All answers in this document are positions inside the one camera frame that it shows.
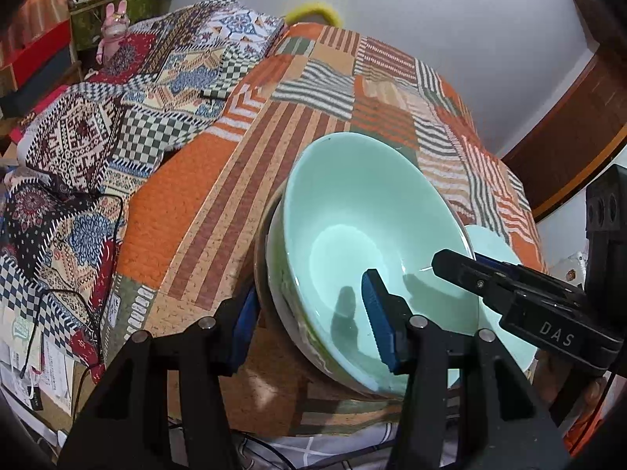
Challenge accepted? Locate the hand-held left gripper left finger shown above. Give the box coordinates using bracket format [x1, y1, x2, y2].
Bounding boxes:
[59, 286, 260, 470]

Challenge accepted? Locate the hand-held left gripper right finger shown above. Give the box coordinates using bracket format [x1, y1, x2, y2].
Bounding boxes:
[361, 269, 571, 470]

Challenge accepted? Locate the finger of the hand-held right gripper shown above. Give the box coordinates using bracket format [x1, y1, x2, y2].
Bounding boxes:
[431, 249, 589, 316]
[473, 253, 527, 275]

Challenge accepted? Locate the mint green plate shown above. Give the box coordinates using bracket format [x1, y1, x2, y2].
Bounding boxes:
[463, 224, 540, 378]

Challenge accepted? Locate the mint green bowl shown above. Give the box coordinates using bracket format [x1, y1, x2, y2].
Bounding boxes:
[283, 132, 481, 397]

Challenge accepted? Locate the person's right hand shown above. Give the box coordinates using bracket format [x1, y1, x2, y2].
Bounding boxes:
[534, 350, 608, 417]

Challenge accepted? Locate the orange striped patchwork cloth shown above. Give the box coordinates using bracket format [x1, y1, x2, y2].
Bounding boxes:
[103, 22, 547, 439]

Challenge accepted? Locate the white printed sheet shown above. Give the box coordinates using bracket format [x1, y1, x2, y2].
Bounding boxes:
[235, 421, 407, 470]

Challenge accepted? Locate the brown wooden door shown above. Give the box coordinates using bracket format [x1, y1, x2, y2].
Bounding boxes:
[500, 54, 627, 221]

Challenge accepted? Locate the white paper sheet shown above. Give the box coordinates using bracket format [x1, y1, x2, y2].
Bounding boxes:
[0, 340, 74, 417]

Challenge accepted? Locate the patterned patchwork blanket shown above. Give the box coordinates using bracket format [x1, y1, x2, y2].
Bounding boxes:
[0, 0, 285, 368]

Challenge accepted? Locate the yellow foam tube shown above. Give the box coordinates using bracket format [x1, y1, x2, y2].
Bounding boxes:
[285, 1, 344, 26]

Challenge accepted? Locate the dark blue box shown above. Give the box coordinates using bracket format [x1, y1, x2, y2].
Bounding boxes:
[0, 49, 82, 113]

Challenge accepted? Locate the pink bunny toy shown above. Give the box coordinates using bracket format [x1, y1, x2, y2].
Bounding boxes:
[95, 1, 130, 62]

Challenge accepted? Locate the green cardboard box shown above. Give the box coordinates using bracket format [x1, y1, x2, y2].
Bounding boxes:
[69, 0, 152, 52]

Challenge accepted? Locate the red box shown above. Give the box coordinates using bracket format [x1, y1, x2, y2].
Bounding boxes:
[0, 20, 72, 84]

